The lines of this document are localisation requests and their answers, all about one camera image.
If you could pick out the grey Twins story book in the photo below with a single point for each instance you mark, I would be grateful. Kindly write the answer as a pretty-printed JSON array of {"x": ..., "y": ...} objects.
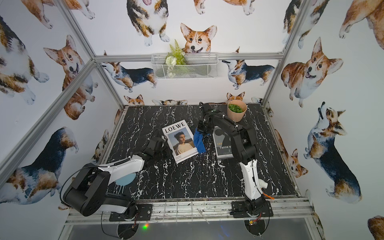
[{"x": 223, "y": 145}]

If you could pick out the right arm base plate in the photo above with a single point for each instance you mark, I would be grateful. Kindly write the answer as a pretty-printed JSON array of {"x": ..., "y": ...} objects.
[{"x": 247, "y": 209}]

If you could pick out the white wire basket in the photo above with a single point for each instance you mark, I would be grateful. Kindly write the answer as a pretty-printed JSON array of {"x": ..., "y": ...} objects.
[{"x": 199, "y": 66}]

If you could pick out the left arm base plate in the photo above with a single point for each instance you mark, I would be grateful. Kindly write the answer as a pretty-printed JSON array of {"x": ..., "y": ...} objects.
[{"x": 140, "y": 212}]

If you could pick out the aluminium front rail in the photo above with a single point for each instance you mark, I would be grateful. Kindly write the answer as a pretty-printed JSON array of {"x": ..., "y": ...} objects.
[{"x": 199, "y": 211}]

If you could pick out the green succulent plant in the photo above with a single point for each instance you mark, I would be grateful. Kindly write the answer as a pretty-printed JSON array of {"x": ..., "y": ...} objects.
[{"x": 235, "y": 108}]

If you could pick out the light blue yellow brush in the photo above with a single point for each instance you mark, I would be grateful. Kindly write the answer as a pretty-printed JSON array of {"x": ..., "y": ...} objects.
[{"x": 124, "y": 181}]

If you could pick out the aluminium frame post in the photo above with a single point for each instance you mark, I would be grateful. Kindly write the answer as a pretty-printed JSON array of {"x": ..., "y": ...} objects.
[{"x": 302, "y": 14}]

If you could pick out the blue microfiber cloth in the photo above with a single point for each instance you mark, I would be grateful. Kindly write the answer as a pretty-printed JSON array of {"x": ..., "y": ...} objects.
[{"x": 198, "y": 141}]

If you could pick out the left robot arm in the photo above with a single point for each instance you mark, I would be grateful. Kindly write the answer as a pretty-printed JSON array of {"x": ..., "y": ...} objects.
[{"x": 88, "y": 192}]

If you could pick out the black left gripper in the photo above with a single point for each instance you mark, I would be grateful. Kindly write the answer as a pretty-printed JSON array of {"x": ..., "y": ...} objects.
[{"x": 160, "y": 144}]

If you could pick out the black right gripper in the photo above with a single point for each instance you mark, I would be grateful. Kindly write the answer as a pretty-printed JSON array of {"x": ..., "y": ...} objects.
[{"x": 200, "y": 128}]

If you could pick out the peach plant pot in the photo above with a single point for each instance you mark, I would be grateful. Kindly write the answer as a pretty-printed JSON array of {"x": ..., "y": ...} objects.
[{"x": 236, "y": 116}]

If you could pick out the white LOEWE book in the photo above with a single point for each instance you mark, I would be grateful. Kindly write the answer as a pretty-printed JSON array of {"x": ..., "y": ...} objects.
[{"x": 180, "y": 141}]

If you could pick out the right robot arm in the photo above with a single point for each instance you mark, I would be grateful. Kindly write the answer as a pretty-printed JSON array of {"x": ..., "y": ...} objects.
[{"x": 244, "y": 148}]

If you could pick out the green fern with white flowers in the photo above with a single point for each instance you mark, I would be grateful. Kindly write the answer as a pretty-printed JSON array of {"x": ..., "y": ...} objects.
[{"x": 175, "y": 61}]

